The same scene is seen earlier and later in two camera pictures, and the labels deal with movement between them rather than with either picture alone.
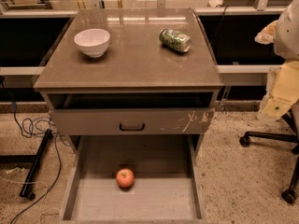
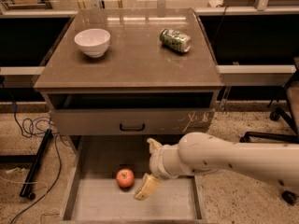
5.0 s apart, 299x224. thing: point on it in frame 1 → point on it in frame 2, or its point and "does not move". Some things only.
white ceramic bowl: [92, 42] does not move
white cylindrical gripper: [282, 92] → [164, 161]
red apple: [124, 177] does not move
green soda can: [175, 39] does not move
